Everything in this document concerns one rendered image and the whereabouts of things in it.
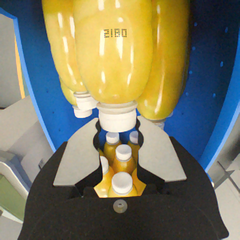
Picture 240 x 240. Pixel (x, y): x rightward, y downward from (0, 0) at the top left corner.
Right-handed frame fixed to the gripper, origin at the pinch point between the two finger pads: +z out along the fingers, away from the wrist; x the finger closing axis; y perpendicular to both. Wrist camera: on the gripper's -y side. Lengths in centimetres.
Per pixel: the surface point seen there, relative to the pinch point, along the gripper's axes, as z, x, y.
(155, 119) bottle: 2.3, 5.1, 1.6
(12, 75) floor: 116, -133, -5
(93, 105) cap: 3.8, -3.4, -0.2
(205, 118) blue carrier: 2.0, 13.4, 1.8
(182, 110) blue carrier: 9.1, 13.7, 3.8
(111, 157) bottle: 12.4, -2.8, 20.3
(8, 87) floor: 116, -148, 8
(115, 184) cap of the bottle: 0.0, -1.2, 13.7
